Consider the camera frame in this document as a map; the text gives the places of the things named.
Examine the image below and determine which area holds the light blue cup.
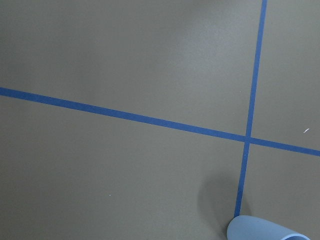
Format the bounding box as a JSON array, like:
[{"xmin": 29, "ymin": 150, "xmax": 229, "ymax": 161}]
[{"xmin": 226, "ymin": 215, "xmax": 310, "ymax": 240}]

